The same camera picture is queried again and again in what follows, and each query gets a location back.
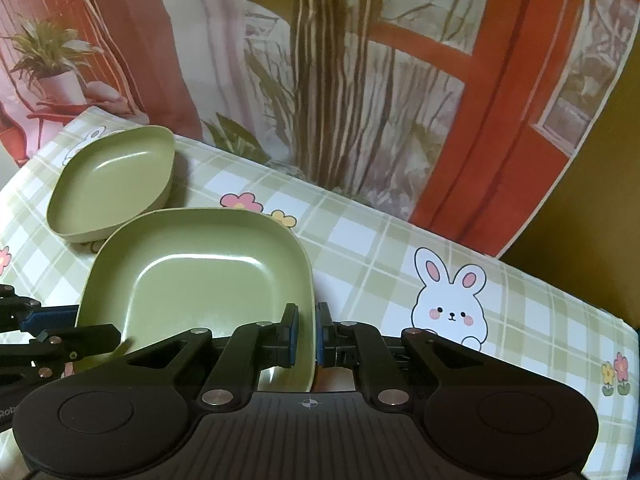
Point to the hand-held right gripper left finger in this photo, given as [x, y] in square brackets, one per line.
[290, 332]

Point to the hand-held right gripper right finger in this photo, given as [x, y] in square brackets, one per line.
[324, 340]

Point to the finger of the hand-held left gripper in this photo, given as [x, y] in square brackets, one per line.
[52, 316]
[80, 342]

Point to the green square plate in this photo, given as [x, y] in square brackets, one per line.
[200, 280]

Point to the green square bowl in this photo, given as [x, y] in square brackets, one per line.
[110, 185]

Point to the checked bunny print tablecloth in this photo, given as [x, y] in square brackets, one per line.
[370, 240]

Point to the printed room scene backdrop cloth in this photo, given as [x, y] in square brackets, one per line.
[350, 60]

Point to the wooden panel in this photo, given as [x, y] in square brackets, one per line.
[600, 210]

